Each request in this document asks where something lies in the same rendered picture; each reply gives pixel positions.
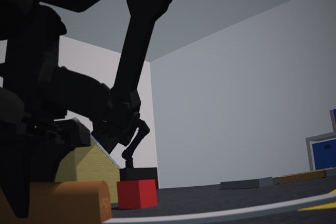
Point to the tan wooden stick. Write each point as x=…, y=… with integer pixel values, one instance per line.
x=303, y=176

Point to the red cube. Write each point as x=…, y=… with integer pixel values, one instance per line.
x=136, y=194

